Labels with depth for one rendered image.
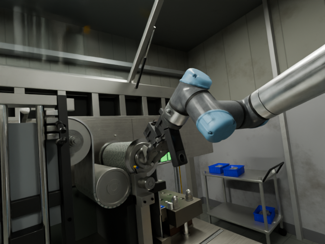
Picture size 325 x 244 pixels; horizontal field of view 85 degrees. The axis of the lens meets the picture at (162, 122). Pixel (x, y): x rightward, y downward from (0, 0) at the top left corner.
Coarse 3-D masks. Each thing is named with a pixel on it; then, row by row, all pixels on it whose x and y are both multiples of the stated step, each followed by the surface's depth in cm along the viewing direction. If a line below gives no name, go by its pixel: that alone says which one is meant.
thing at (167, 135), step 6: (168, 132) 53; (174, 132) 54; (168, 138) 53; (174, 138) 53; (180, 138) 55; (168, 144) 53; (174, 144) 52; (180, 144) 54; (174, 150) 52; (180, 150) 53; (174, 156) 51; (180, 156) 52; (174, 162) 52; (180, 162) 52; (186, 162) 53
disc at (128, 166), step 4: (136, 140) 65; (140, 140) 66; (144, 140) 67; (132, 144) 64; (136, 144) 65; (128, 148) 63; (132, 148) 64; (140, 148) 66; (128, 152) 62; (128, 156) 62; (128, 160) 62; (128, 164) 62; (156, 164) 70; (128, 168) 62; (152, 168) 68; (132, 172) 63; (148, 172) 67; (152, 172) 68
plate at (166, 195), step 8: (160, 192) 93; (168, 192) 92; (176, 192) 90; (160, 200) 81; (168, 200) 80; (184, 200) 78; (192, 200) 78; (200, 200) 78; (184, 208) 71; (192, 208) 74; (200, 208) 77; (168, 216) 71; (176, 216) 68; (184, 216) 71; (192, 216) 74; (176, 224) 68
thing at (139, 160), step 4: (136, 152) 64; (140, 152) 63; (136, 156) 63; (140, 156) 63; (144, 156) 64; (136, 160) 62; (140, 160) 63; (144, 160) 64; (136, 164) 63; (140, 164) 63; (144, 164) 64; (144, 168) 64
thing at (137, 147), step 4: (140, 144) 65; (144, 144) 67; (148, 144) 68; (136, 148) 64; (132, 152) 63; (132, 156) 63; (132, 160) 63; (132, 164) 62; (132, 168) 63; (140, 168) 64; (148, 168) 66
